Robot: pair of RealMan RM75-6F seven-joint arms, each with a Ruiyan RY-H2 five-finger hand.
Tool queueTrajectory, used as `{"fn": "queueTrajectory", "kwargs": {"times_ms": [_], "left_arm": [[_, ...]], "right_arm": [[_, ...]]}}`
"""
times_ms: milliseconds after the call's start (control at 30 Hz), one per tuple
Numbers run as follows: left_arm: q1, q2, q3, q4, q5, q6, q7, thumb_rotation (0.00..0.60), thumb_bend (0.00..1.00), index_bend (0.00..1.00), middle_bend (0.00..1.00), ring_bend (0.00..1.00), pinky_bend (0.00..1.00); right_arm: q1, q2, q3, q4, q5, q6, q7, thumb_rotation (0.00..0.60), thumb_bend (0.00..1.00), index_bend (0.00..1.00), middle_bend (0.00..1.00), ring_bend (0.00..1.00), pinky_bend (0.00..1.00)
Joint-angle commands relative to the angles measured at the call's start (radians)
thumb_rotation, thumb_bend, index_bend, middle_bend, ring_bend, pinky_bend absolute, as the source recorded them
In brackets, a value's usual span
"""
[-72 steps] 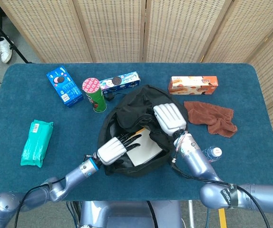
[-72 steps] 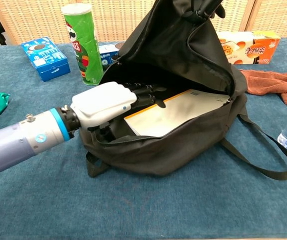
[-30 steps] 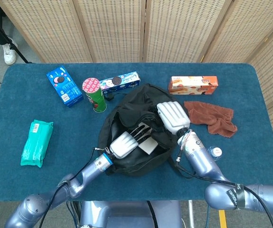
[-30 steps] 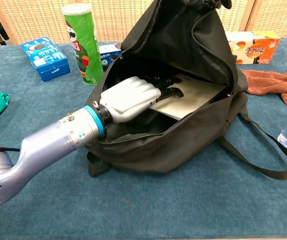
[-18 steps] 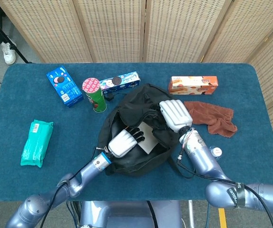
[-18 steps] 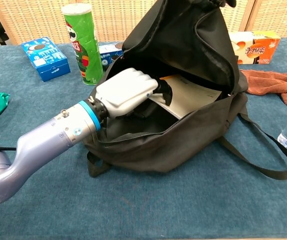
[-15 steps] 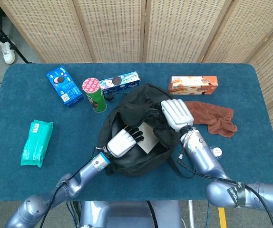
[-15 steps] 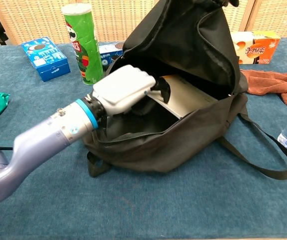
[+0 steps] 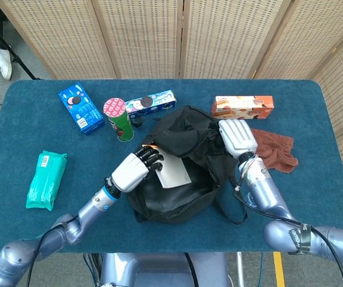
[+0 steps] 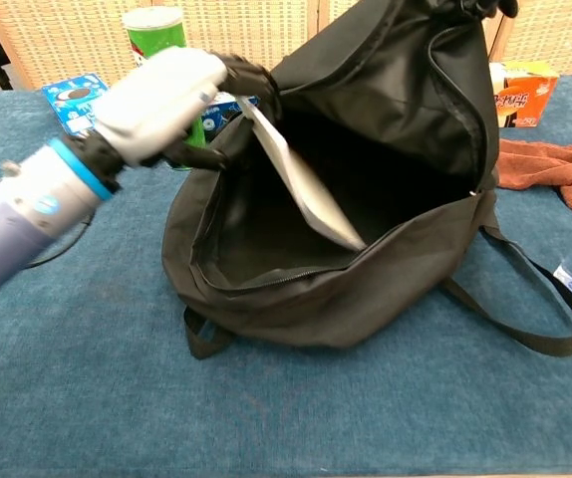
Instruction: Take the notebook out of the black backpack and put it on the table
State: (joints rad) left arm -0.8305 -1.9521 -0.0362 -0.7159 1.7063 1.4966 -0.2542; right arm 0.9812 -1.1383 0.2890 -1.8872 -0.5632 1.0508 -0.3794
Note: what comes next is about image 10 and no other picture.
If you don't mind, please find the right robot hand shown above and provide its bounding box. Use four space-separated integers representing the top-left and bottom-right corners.
457 0 519 21

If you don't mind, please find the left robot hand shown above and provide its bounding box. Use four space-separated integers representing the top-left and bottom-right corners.
89 47 283 173

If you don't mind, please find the black fabric backpack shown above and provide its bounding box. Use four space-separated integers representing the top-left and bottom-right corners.
160 0 572 360

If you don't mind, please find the long blue Oreo box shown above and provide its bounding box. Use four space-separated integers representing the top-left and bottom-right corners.
199 92 260 146

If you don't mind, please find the green Pringles can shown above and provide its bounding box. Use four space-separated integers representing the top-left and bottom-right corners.
121 7 208 171

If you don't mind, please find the wide blue Oreo box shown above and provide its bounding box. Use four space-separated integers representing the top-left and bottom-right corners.
41 73 112 138

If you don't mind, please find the orange biscuit box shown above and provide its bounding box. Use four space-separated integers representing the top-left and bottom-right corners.
487 60 560 129

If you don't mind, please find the rattan folding screen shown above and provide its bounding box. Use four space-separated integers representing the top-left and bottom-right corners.
0 0 572 92

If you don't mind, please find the white flat packet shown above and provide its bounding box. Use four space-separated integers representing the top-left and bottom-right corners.
238 97 367 251

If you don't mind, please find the brown towel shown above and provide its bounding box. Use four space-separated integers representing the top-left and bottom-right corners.
495 138 572 214

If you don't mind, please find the blue table carpet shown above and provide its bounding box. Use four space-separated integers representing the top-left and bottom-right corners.
0 74 572 478

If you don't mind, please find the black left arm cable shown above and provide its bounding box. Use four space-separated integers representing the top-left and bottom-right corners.
20 216 96 271

